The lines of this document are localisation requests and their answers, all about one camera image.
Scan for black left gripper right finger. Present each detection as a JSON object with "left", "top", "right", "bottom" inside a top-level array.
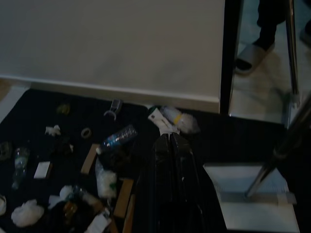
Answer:
[{"left": 171, "top": 132, "right": 228, "bottom": 233}]

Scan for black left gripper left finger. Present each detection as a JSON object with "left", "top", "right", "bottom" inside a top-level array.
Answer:
[{"left": 132, "top": 133, "right": 172, "bottom": 233}]

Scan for brown cardboard piece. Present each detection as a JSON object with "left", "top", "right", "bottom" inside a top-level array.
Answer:
[{"left": 113, "top": 178, "right": 136, "bottom": 233}]

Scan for clear bag of white filling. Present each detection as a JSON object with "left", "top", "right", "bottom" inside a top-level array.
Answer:
[{"left": 95, "top": 159, "right": 118, "bottom": 198}]

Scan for white paper tag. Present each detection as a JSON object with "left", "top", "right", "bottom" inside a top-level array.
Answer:
[{"left": 90, "top": 208, "right": 113, "bottom": 233}]

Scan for black rug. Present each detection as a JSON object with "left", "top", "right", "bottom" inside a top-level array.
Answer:
[{"left": 0, "top": 88, "right": 311, "bottom": 233}]

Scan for clear water bottle blue label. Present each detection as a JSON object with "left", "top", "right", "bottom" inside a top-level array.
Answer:
[{"left": 96, "top": 124, "right": 138, "bottom": 154}]

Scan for brown cardboard strip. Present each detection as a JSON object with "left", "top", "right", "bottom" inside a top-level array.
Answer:
[{"left": 80, "top": 143, "right": 102, "bottom": 175}]

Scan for white tube box green cap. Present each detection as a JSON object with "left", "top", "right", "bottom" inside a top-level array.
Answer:
[{"left": 147, "top": 105, "right": 181, "bottom": 134}]

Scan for amber plastic bottle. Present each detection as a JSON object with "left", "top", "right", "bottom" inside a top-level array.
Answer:
[{"left": 59, "top": 184, "right": 104, "bottom": 220}]

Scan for beige tape roll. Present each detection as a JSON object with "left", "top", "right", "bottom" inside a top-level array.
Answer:
[{"left": 81, "top": 127, "right": 93, "bottom": 140}]

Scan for white grey plastic clip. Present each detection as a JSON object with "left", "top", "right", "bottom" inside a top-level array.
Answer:
[{"left": 104, "top": 99, "right": 124, "bottom": 121}]

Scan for white card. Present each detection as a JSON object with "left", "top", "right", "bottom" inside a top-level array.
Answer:
[{"left": 33, "top": 162, "right": 53, "bottom": 180}]

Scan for white crumpled tissue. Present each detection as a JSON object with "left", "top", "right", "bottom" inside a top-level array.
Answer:
[{"left": 45, "top": 124, "right": 61, "bottom": 136}]

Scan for white crumpled plastic bag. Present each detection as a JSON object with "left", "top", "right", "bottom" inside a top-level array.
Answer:
[{"left": 11, "top": 200, "right": 45, "bottom": 228}]

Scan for clear bottle green label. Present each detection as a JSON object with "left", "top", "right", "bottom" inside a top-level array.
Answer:
[{"left": 11, "top": 146, "right": 31, "bottom": 190}]

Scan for grey slipper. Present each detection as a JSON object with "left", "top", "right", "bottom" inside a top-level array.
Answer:
[{"left": 234, "top": 41, "right": 276, "bottom": 76}]

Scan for person in black trousers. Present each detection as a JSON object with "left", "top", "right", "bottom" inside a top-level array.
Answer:
[{"left": 235, "top": 0, "right": 286, "bottom": 70}]

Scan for black door frame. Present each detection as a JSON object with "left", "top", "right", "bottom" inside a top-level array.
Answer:
[{"left": 220, "top": 0, "right": 245, "bottom": 117}]

